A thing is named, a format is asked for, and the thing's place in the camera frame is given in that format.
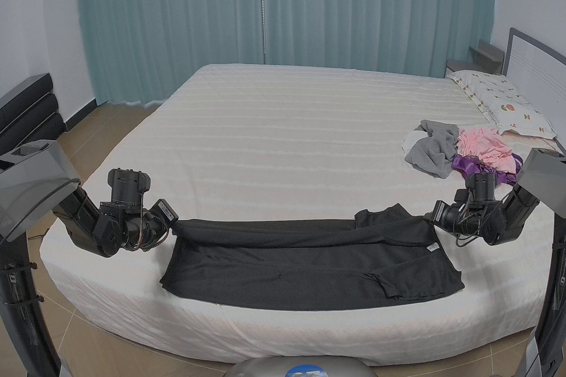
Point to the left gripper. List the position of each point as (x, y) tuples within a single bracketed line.
[(148, 234)]

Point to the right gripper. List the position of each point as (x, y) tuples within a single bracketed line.
[(455, 220)]

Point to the grey garment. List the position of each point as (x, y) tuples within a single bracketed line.
[(433, 150)]

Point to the grey bedside table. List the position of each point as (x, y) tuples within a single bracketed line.
[(482, 57)]

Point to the white garment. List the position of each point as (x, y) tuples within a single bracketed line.
[(412, 141)]

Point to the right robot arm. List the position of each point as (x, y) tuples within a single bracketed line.
[(544, 176)]

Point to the bed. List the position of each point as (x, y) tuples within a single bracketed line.
[(287, 136)]

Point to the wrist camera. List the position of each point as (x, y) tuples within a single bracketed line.
[(437, 214), (166, 211)]

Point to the purple garment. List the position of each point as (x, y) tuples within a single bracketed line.
[(464, 165)]

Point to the black T-shirt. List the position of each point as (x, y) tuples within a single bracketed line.
[(287, 269)]

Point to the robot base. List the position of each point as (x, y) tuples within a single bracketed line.
[(296, 368)]

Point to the pink garment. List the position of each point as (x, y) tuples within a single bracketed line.
[(486, 147)]

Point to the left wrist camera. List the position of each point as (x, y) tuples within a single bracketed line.
[(166, 211)]

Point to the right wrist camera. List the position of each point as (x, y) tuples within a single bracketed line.
[(437, 214)]

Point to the white printed pillow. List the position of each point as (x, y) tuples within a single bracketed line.
[(504, 103)]

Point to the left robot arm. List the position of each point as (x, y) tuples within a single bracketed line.
[(31, 181)]

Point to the black chest of drawers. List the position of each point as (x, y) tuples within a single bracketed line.
[(26, 110)]

